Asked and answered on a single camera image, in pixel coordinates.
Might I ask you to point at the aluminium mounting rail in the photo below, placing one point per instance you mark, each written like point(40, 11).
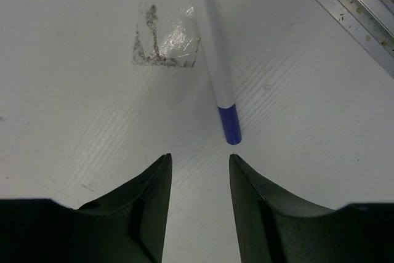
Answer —
point(369, 23)

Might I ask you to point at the clear tape patch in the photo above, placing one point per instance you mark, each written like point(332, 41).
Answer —
point(166, 34)

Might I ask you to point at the blue pen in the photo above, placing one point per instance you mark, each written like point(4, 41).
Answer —
point(218, 67)

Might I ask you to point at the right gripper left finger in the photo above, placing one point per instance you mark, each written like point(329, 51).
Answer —
point(128, 224)

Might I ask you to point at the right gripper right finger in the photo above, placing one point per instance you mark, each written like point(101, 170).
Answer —
point(275, 225)

